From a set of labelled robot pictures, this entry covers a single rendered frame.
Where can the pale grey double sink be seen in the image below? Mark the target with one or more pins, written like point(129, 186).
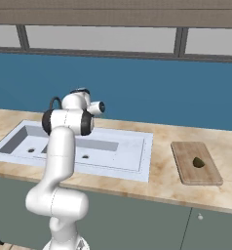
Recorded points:
point(114, 153)

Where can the wide grey-green cupboard door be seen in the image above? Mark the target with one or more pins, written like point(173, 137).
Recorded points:
point(131, 221)

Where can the black curved sink faucet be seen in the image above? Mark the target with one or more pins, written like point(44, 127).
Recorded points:
point(51, 101)

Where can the grey-framed window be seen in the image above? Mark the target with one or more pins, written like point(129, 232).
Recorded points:
point(101, 40)

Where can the narrow grey-green cupboard door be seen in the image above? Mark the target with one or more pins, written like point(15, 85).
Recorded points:
point(215, 232)

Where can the dark green round fruit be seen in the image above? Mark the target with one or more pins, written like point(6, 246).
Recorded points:
point(198, 162)

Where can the wooden cutting board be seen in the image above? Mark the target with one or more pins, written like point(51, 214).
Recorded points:
point(189, 169)

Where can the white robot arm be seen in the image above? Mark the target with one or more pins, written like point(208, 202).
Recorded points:
point(59, 156)

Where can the small white cupboard knob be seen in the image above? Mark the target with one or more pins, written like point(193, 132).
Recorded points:
point(200, 216)

